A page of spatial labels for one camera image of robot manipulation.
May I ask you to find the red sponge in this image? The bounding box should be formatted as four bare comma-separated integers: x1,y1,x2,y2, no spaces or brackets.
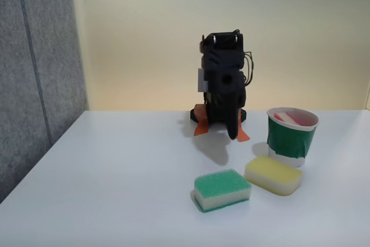
273,111,317,128

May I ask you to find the orange tape strip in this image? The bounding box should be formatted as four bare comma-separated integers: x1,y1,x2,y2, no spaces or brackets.
193,104,209,137
236,119,250,143

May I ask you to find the white paper cup green tape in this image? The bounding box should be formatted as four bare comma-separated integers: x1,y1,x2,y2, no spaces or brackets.
265,107,320,168

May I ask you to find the green sponge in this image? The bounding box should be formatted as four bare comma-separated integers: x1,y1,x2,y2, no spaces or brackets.
193,168,252,213

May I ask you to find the yellow sponge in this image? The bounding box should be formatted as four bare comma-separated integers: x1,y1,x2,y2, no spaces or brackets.
244,155,304,197

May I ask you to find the grey partition panel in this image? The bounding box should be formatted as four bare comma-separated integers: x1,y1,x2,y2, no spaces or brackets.
0,0,89,204

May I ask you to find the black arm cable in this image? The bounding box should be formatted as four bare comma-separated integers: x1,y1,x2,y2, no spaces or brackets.
243,51,256,87

